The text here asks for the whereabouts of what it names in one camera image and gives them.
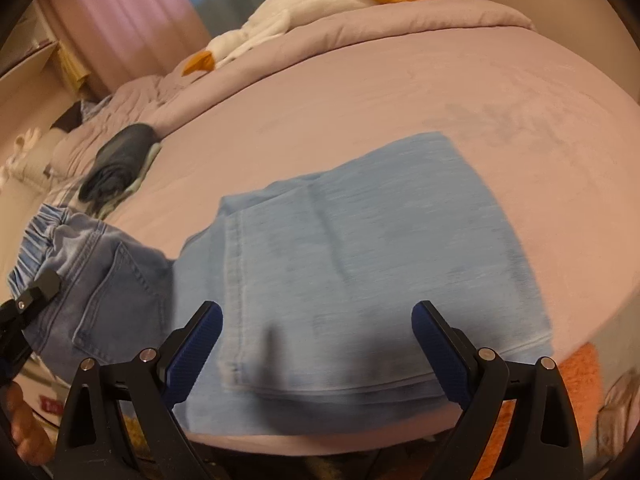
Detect pink curtain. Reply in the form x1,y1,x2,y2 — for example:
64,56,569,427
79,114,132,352
40,0,211,96

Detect beige wall shelf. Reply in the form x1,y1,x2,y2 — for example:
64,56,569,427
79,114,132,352
0,10,63,81

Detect light blue denim pants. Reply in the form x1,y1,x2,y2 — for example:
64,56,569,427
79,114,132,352
7,131,553,436

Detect dark cloth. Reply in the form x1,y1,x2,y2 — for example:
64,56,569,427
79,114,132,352
50,101,108,133

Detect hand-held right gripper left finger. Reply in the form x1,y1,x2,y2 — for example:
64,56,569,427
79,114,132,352
55,301,224,480

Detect plaid pillow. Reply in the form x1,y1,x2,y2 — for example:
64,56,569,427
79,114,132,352
50,180,101,213

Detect pinkish grey comforter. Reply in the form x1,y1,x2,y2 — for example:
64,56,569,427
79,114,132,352
52,0,536,176

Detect person's left hand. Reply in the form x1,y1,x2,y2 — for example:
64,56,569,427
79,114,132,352
6,385,53,466

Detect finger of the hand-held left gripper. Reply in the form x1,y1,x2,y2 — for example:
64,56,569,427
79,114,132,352
10,267,64,313

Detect white goose plush toy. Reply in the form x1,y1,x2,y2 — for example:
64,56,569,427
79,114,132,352
181,0,449,77

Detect folded dark grey clothes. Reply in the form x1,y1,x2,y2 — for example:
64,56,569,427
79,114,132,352
80,124,156,206

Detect folded pale green cloth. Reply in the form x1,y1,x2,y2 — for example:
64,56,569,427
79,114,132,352
97,142,163,216

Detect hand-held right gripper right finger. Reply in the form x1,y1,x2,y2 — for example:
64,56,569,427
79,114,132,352
411,300,584,480

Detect small white plush toy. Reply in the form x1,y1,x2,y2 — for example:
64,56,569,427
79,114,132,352
0,127,48,186

